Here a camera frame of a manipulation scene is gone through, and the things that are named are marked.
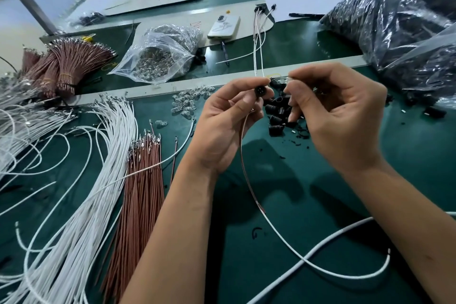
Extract person's right forearm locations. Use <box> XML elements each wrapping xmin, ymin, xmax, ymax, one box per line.
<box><xmin>338</xmin><ymin>158</ymin><xmax>456</xmax><ymax>304</ymax></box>

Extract white paper sheet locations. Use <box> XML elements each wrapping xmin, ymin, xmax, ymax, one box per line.
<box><xmin>264</xmin><ymin>0</ymin><xmax>352</xmax><ymax>23</ymax></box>
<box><xmin>67</xmin><ymin>0</ymin><xmax>128</xmax><ymax>20</ymax></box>

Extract clear bag of bulbs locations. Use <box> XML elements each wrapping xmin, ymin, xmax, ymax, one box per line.
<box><xmin>108</xmin><ymin>24</ymin><xmax>204</xmax><ymax>84</ymax></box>

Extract thick white cable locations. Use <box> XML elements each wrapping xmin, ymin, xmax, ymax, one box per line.
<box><xmin>246</xmin><ymin>211</ymin><xmax>456</xmax><ymax>304</ymax></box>

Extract small bag of black parts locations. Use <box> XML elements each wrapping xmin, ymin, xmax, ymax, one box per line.
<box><xmin>69</xmin><ymin>11</ymin><xmax>106</xmax><ymax>28</ymax></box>

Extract bundle of loose white wires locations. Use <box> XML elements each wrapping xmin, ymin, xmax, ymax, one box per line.
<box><xmin>0</xmin><ymin>76</ymin><xmax>140</xmax><ymax>304</ymax></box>

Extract brown wire with socket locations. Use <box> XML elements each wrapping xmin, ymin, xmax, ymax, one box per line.
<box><xmin>240</xmin><ymin>111</ymin><xmax>266</xmax><ymax>214</ymax></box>

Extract pile of black sockets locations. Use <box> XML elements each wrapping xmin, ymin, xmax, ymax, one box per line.
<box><xmin>263</xmin><ymin>77</ymin><xmax>311</xmax><ymax>141</ymax></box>

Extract white wire with socket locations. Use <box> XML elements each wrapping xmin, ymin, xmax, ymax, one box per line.
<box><xmin>256</xmin><ymin>204</ymin><xmax>392</xmax><ymax>280</ymax></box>

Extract assembled white wires with sockets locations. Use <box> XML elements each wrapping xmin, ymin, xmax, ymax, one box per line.
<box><xmin>215</xmin><ymin>3</ymin><xmax>278</xmax><ymax>78</ymax></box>

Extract tied brown wire bundles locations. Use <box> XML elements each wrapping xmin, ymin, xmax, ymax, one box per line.
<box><xmin>21</xmin><ymin>37</ymin><xmax>118</xmax><ymax>98</ymax></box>

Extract person's right hand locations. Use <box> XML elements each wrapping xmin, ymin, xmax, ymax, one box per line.
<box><xmin>283</xmin><ymin>62</ymin><xmax>389</xmax><ymax>173</ymax></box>

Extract person's left hand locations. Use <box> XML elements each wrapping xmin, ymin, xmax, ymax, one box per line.
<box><xmin>185</xmin><ymin>77</ymin><xmax>275</xmax><ymax>177</ymax></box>

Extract single white wire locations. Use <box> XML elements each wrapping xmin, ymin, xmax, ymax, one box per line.
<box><xmin>107</xmin><ymin>119</ymin><xmax>197</xmax><ymax>190</ymax></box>

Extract single brown wire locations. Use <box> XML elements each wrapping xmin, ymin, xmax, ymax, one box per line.
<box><xmin>170</xmin><ymin>136</ymin><xmax>179</xmax><ymax>187</ymax></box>

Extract large bag of black sockets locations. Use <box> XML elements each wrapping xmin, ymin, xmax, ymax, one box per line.
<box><xmin>319</xmin><ymin>0</ymin><xmax>456</xmax><ymax>76</ymax></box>

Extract person's left forearm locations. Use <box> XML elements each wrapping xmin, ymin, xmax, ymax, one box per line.
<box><xmin>120</xmin><ymin>158</ymin><xmax>219</xmax><ymax>304</ymax></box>

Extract pile of glass bulbs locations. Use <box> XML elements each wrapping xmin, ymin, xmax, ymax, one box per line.
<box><xmin>170</xmin><ymin>85</ymin><xmax>216</xmax><ymax>120</ymax></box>

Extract white smartphone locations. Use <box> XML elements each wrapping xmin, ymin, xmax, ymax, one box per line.
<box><xmin>207</xmin><ymin>15</ymin><xmax>241</xmax><ymax>39</ymax></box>

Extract bundle of loose brown wires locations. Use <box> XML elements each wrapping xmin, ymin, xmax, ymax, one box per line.
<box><xmin>95</xmin><ymin>129</ymin><xmax>166</xmax><ymax>304</ymax></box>

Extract clear plastic bag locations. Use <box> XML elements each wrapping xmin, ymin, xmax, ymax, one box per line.
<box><xmin>379</xmin><ymin>24</ymin><xmax>456</xmax><ymax>110</ymax></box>

